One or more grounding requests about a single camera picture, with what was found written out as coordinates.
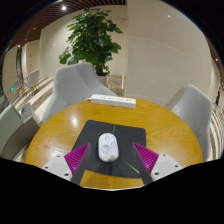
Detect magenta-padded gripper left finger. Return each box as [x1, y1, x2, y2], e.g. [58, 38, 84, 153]
[41, 142, 92, 186]

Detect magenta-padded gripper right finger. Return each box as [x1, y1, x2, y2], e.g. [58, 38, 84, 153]
[131, 142, 184, 186]

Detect white printed computer mouse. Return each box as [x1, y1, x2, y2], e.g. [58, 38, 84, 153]
[97, 132, 120, 163]

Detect black mouse pad green lines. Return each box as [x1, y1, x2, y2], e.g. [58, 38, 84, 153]
[70, 119, 147, 179]

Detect grey-green armchair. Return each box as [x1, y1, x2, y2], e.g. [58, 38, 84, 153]
[0, 102, 42, 161]

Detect grey upholstered armchair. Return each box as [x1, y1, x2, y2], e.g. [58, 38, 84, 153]
[164, 84, 214, 163]
[41, 62, 118, 125]

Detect white power strip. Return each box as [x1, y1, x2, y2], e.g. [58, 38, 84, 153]
[89, 93, 137, 109]

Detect white lounge chair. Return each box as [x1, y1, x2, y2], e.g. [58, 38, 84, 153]
[23, 68, 41, 96]

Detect potted green leafy plant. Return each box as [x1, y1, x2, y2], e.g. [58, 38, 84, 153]
[58, 7, 124, 87]

